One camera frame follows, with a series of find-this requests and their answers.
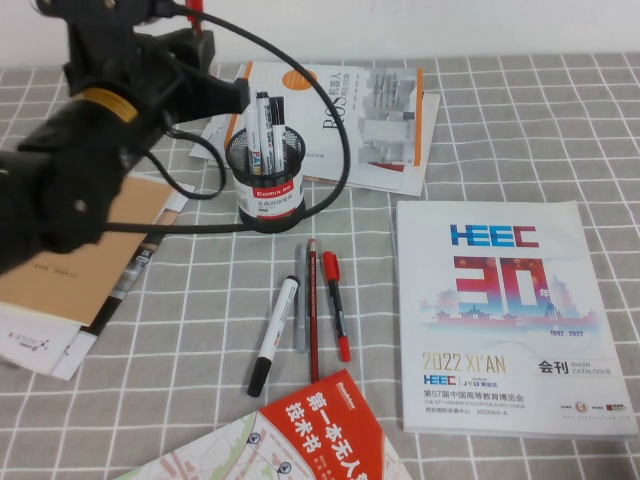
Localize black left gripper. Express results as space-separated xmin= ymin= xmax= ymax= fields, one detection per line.
xmin=62 ymin=17 xmax=250 ymax=129

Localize red ballpoint pen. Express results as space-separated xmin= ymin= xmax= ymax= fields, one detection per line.
xmin=185 ymin=0 xmax=207 ymax=37

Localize white marker with black cap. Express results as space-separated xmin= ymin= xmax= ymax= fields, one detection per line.
xmin=268 ymin=96 xmax=287 ymax=174
xmin=246 ymin=274 xmax=301 ymax=399
xmin=254 ymin=91 xmax=274 ymax=176

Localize black mesh pen holder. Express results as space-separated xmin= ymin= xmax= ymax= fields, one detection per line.
xmin=223 ymin=124 xmax=307 ymax=235

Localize grey pen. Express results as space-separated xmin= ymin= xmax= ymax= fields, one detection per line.
xmin=292 ymin=243 xmax=309 ymax=355

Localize white orange ROS book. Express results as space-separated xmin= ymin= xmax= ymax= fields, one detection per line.
xmin=230 ymin=61 xmax=425 ymax=169

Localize white brochure stack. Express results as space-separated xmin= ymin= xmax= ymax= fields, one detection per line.
xmin=187 ymin=77 xmax=442 ymax=198

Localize brown kraft notebook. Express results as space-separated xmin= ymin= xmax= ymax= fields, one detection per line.
xmin=0 ymin=174 xmax=174 ymax=329

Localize red and black marker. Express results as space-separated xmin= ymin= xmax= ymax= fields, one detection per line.
xmin=320 ymin=250 xmax=352 ymax=363

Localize red pencil with eraser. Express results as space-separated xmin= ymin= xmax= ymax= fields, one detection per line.
xmin=305 ymin=238 xmax=321 ymax=385

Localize grey checkered tablecloth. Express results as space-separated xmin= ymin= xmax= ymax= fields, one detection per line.
xmin=0 ymin=52 xmax=640 ymax=480

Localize white brochures with photos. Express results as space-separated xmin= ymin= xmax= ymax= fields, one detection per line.
xmin=0 ymin=172 xmax=196 ymax=382

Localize red book with map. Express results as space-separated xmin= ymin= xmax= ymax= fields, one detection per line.
xmin=114 ymin=368 xmax=401 ymax=480

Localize white HEEC show catalogue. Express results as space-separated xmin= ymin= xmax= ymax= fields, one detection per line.
xmin=394 ymin=199 xmax=640 ymax=442

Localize thin black cable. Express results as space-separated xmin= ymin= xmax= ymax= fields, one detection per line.
xmin=118 ymin=127 xmax=227 ymax=201

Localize thick black cable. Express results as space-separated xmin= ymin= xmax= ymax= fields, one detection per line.
xmin=102 ymin=0 xmax=352 ymax=237

